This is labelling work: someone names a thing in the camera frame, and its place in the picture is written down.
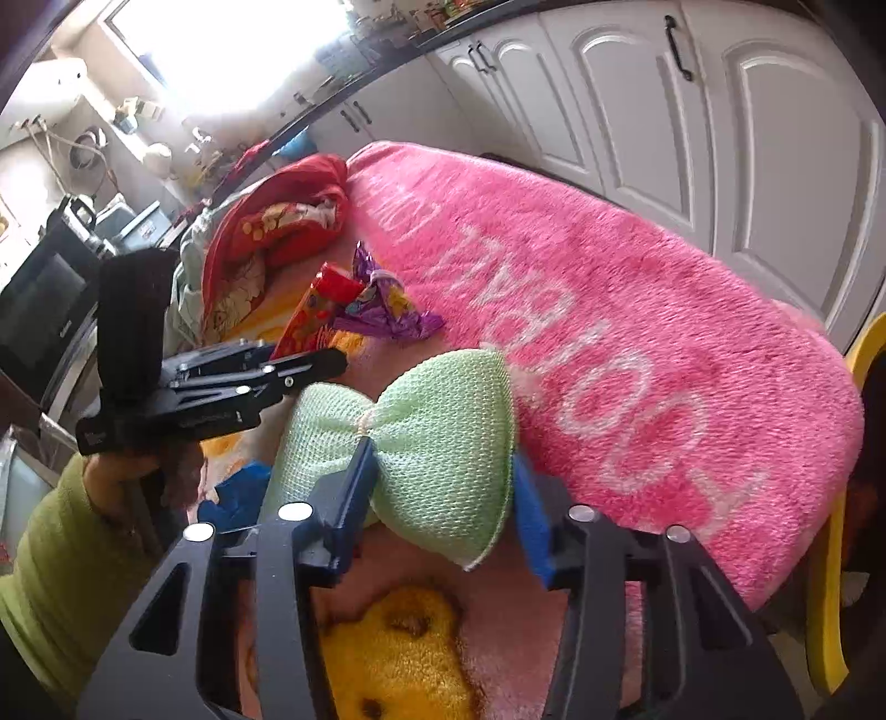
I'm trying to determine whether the black microwave oven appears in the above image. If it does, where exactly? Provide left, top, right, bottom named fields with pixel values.
left=0, top=235, right=105, bottom=389

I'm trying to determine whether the red printed cloth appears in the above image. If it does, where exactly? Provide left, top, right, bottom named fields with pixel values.
left=200, top=153, right=351, bottom=347

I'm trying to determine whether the blue plastic wrapper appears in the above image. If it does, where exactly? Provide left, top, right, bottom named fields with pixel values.
left=197, top=462, right=272, bottom=528

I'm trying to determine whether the person's left hand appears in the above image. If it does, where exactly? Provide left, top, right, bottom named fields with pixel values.
left=81, top=439, right=205, bottom=555

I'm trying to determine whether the kitchen window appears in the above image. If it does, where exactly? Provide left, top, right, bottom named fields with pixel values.
left=104, top=0, right=361, bottom=115

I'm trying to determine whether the purple foil wrapper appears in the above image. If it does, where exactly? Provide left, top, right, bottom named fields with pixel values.
left=336, top=241, right=447, bottom=340

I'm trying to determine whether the red yellow snack wrapper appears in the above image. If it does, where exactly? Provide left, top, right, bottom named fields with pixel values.
left=270, top=266, right=362, bottom=362

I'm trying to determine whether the coiled grey hose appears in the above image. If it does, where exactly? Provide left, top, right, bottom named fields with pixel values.
left=69, top=128, right=108, bottom=171

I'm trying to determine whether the green mesh sponge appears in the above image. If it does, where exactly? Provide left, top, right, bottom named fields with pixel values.
left=259, top=348, right=520, bottom=572

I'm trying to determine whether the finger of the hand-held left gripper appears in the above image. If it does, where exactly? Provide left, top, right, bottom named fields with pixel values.
left=172, top=348, right=348, bottom=418
left=162, top=339, right=276, bottom=380

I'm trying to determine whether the blue plastic box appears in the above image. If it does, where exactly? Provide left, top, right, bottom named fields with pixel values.
left=97, top=200, right=171, bottom=250

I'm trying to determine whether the pink printed blanket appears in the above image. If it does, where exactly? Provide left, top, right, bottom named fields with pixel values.
left=187, top=140, right=866, bottom=720

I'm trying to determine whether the yellow rimmed trash bin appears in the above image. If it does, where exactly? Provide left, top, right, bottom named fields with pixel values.
left=806, top=325, right=886, bottom=697

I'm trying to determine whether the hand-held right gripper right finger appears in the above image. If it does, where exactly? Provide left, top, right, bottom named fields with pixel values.
left=516, top=457, right=804, bottom=720

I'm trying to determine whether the white water heater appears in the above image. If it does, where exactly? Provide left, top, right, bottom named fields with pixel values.
left=14, top=59, right=91, bottom=129

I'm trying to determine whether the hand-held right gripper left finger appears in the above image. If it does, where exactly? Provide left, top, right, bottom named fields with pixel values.
left=76, top=439, right=378, bottom=720

